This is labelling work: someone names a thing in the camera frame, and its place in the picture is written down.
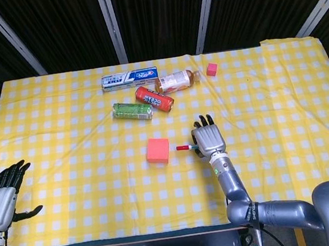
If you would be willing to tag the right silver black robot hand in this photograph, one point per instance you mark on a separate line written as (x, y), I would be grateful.
(210, 139)

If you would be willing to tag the red and teal marker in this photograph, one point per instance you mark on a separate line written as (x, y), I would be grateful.
(183, 147)

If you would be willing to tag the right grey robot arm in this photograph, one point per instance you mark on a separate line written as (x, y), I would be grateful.
(276, 209)

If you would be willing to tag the yellow white checkered tablecloth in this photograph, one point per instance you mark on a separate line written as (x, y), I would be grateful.
(99, 185)

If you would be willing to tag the large orange cube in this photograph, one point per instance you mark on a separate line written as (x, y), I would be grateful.
(157, 150)

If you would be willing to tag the amber tea plastic bottle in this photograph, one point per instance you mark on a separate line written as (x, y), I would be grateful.
(175, 81)

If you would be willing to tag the red soda can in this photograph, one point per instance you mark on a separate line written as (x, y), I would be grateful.
(154, 99)

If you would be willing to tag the small pink cube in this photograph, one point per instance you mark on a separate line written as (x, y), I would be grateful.
(211, 69)

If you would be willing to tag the green drink can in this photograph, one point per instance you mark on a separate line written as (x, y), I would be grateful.
(131, 111)

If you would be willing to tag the blue white toothpaste box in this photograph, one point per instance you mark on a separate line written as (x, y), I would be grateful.
(128, 79)

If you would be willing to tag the black pleated curtain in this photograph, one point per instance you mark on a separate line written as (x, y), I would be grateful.
(60, 27)

